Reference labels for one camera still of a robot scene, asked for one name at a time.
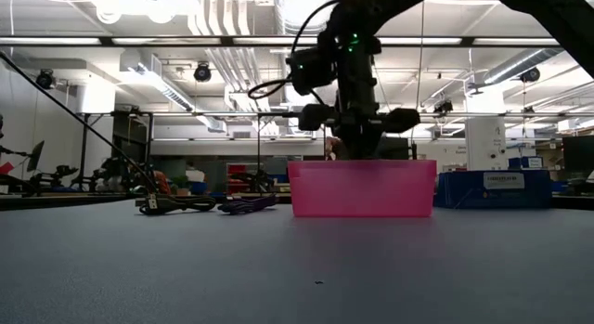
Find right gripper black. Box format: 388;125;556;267
298;48;421;162

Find purple braided USB-C cable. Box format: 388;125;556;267
216;193;278;216

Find person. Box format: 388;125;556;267
324;136;347;162

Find black computer monitor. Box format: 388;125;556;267
562;135;594;175
381;136;418;162

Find pink plastic bin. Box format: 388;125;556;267
287;160;438;219

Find blue bin with white label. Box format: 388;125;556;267
433;169;554;210

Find white pillar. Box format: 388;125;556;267
465;89;508;173

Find red storage boxes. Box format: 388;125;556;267
226;163;248;194

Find small blue box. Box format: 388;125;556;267
508;156;544;171

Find distant black equipment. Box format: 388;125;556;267
30;163;80;190

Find tilted dark screen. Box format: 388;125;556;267
26;139;46;173

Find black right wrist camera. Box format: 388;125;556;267
286;45;338;97

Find black metal frame stand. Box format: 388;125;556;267
76;110;155;188
256;111;328;195

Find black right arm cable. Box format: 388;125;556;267
247;0;344;107

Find silver ventilation duct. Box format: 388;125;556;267
274;0;336;37

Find black bundled USB-C cable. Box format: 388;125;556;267
134;192;217;217

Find black overhead frame bar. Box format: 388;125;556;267
0;34;565;48

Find thin black cord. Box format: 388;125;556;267
0;51;159;198

